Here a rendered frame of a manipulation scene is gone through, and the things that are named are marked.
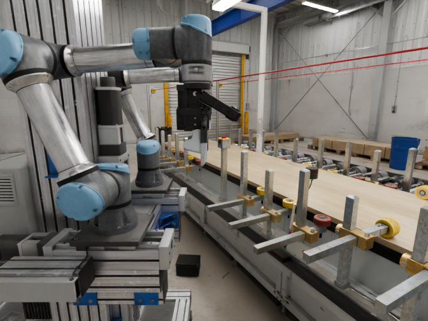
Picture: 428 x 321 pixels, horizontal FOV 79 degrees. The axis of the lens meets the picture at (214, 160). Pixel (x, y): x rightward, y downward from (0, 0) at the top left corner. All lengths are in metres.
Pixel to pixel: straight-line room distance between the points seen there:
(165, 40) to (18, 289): 0.83
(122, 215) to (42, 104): 0.41
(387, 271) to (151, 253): 1.02
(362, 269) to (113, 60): 1.38
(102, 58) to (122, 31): 8.36
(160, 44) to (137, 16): 8.80
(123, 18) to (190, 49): 8.70
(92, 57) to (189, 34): 0.35
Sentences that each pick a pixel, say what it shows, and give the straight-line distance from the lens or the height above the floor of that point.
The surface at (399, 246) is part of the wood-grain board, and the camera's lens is 1.34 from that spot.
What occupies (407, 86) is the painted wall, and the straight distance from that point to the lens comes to 8.92.
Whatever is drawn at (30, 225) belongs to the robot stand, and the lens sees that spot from 1.28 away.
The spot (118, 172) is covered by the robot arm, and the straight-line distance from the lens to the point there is 0.90.
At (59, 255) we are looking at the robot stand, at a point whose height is 0.96.
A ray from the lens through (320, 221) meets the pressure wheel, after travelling 1.40.
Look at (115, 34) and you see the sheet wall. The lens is 9.18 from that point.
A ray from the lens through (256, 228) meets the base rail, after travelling 1.70.
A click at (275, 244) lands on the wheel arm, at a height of 0.85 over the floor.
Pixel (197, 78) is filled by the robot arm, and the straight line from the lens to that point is 0.65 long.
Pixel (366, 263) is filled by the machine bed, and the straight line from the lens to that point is 1.50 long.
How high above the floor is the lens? 1.47
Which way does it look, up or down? 13 degrees down
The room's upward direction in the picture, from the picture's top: straight up
